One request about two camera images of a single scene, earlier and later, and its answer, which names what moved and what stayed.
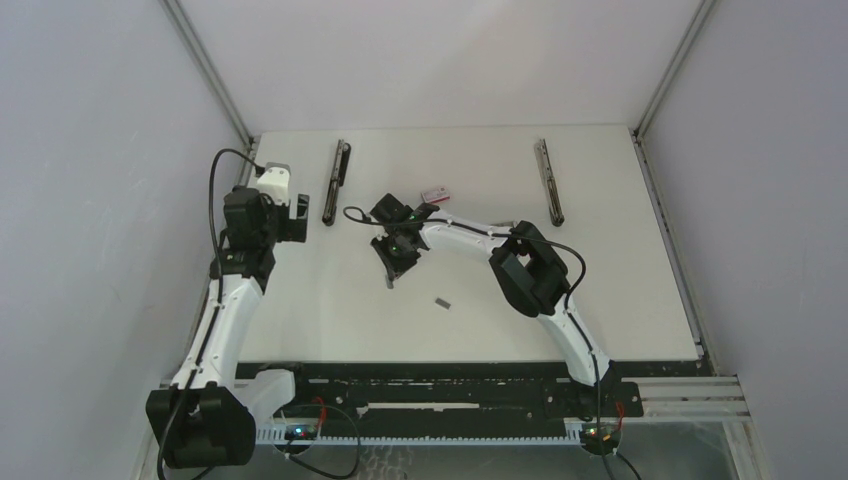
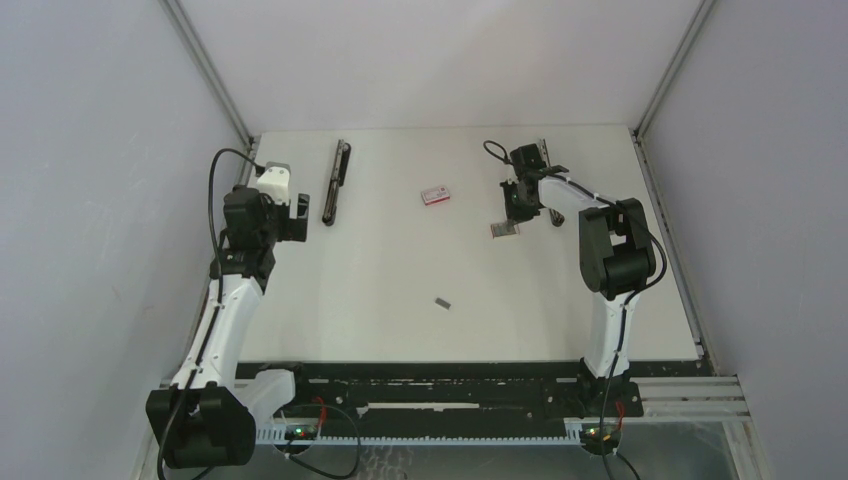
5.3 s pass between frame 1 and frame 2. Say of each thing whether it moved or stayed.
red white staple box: stayed
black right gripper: moved
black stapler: stayed
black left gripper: stayed
